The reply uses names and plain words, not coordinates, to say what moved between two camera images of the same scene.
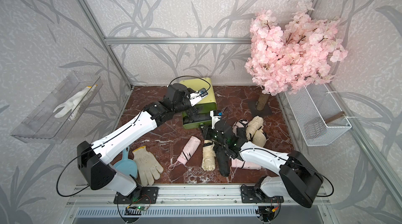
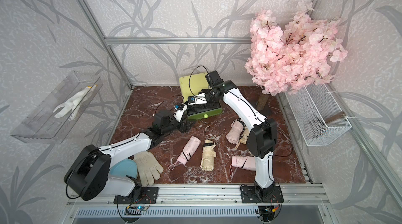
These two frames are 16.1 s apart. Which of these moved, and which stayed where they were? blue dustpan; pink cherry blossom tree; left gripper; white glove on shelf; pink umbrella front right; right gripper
Moved: right gripper; left gripper
Stayed: pink cherry blossom tree; blue dustpan; white glove on shelf; pink umbrella front right
